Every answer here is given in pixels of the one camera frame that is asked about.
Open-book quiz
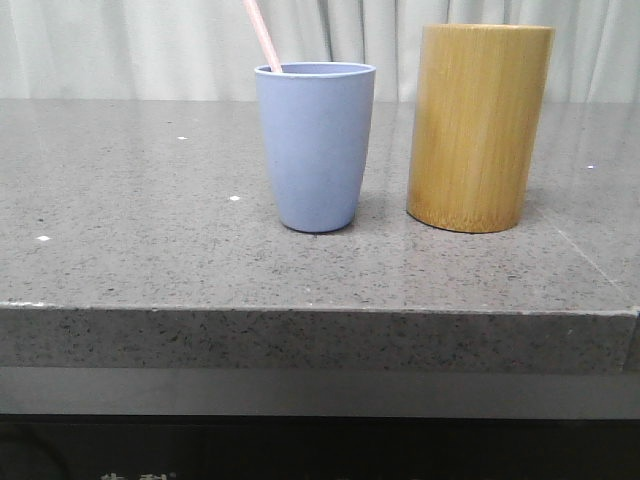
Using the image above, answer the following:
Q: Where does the blue plastic cup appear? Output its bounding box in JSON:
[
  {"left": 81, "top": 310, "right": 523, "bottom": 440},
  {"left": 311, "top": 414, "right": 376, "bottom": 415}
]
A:
[{"left": 255, "top": 62, "right": 376, "bottom": 233}]

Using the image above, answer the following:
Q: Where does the pink chopstick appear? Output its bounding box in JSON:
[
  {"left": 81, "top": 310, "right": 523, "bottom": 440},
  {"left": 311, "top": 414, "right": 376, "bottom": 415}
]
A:
[{"left": 242, "top": 0, "right": 283, "bottom": 73}]

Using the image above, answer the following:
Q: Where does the bamboo cylindrical holder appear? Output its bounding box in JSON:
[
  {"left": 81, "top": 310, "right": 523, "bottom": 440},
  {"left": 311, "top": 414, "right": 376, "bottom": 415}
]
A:
[{"left": 406, "top": 24, "right": 554, "bottom": 233}]

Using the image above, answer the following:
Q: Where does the white curtain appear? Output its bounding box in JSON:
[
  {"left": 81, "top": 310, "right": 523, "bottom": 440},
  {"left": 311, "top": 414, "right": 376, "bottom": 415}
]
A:
[{"left": 1, "top": 1, "right": 639, "bottom": 103}]

